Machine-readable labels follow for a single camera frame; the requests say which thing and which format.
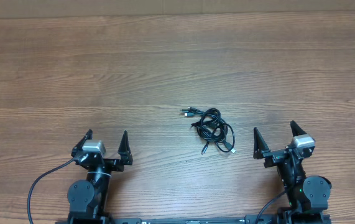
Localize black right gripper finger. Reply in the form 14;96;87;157
253;127;270;159
290;120;307;137

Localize black usb cables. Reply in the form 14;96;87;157
181;106;237;156

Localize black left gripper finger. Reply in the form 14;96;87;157
118;131;133;166
71;129;93;156

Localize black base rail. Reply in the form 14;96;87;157
111;214;279;224

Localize black left camera cable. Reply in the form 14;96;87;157
27;157;78;224

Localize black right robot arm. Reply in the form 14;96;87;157
253;120;332;223

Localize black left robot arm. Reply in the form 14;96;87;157
67;130;133;223

